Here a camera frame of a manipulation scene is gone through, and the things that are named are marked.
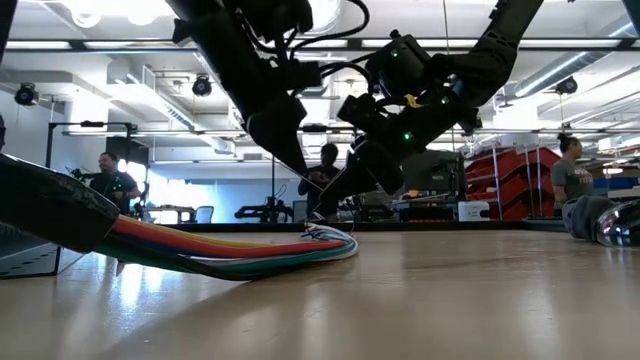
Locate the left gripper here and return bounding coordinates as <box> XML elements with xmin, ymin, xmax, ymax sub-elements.
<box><xmin>234</xmin><ymin>59</ymin><xmax>309</xmax><ymax>176</ymax></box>

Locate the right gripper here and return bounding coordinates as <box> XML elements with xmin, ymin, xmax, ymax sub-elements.
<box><xmin>319</xmin><ymin>84</ymin><xmax>479</xmax><ymax>205</ymax></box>

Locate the multicoloured ribbon cable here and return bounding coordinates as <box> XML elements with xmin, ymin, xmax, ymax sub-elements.
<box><xmin>94</xmin><ymin>234</ymin><xmax>359</xmax><ymax>276</ymax></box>

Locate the red cable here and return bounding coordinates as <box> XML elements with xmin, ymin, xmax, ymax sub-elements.
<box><xmin>112</xmin><ymin>219</ymin><xmax>351</xmax><ymax>260</ymax></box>

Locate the red yellow taped wire bundle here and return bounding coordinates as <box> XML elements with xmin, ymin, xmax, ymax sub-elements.
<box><xmin>117</xmin><ymin>214</ymin><xmax>281</xmax><ymax>251</ymax></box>

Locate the black taped bundle end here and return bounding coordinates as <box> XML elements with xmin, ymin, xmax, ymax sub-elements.
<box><xmin>0</xmin><ymin>153</ymin><xmax>122</xmax><ymax>254</ymax></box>

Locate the black slotted cable duct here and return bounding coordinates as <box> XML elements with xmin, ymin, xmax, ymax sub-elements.
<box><xmin>0</xmin><ymin>222</ymin><xmax>85</xmax><ymax>280</ymax></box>

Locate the person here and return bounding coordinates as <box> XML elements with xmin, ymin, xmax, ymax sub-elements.
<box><xmin>297</xmin><ymin>142</ymin><xmax>342</xmax><ymax>222</ymax></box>
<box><xmin>88</xmin><ymin>151</ymin><xmax>145</xmax><ymax>217</ymax></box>
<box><xmin>549</xmin><ymin>132</ymin><xmax>597</xmax><ymax>205</ymax></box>

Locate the black computer monitor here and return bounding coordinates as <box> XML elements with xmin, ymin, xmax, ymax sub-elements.
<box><xmin>402</xmin><ymin>149</ymin><xmax>467</xmax><ymax>202</ymax></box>

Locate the black background equipment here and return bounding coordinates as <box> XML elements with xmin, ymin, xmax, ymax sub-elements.
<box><xmin>233</xmin><ymin>196</ymin><xmax>294</xmax><ymax>225</ymax></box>

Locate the black ceiling spotlight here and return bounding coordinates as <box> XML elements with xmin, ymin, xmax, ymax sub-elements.
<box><xmin>555</xmin><ymin>75</ymin><xmax>580</xmax><ymax>97</ymax></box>
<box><xmin>13</xmin><ymin>82</ymin><xmax>40</xmax><ymax>108</ymax></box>
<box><xmin>191</xmin><ymin>74</ymin><xmax>214</xmax><ymax>99</ymax></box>

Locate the white box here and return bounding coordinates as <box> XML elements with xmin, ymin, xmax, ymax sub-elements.
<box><xmin>456</xmin><ymin>200</ymin><xmax>492</xmax><ymax>224</ymax></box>

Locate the red storage bin rack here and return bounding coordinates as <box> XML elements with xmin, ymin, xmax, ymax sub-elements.
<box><xmin>464</xmin><ymin>146</ymin><xmax>562</xmax><ymax>223</ymax></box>

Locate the grey work glove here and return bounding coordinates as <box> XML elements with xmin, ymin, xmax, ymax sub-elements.
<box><xmin>562</xmin><ymin>195</ymin><xmax>619</xmax><ymax>243</ymax></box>

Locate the black overhead light bar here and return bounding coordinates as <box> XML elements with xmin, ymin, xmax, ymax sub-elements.
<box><xmin>4</xmin><ymin>38</ymin><xmax>624</xmax><ymax>53</ymax></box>

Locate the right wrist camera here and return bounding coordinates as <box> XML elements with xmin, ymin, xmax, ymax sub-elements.
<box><xmin>337</xmin><ymin>93</ymin><xmax>384</xmax><ymax>134</ymax></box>

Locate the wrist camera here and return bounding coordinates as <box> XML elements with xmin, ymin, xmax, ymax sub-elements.
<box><xmin>337</xmin><ymin>93</ymin><xmax>384</xmax><ymax>134</ymax></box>
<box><xmin>285</xmin><ymin>58</ymin><xmax>323</xmax><ymax>93</ymax></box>

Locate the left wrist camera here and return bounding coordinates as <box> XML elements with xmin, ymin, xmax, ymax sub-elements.
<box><xmin>285</xmin><ymin>58</ymin><xmax>323</xmax><ymax>93</ymax></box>

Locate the black stand frame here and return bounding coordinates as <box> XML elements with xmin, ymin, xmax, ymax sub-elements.
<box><xmin>46</xmin><ymin>120</ymin><xmax>137</xmax><ymax>171</ymax></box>
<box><xmin>270</xmin><ymin>126</ymin><xmax>361</xmax><ymax>225</ymax></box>

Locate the black aluminium table frame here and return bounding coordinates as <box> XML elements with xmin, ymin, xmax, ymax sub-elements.
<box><xmin>164</xmin><ymin>221</ymin><xmax>566</xmax><ymax>234</ymax></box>

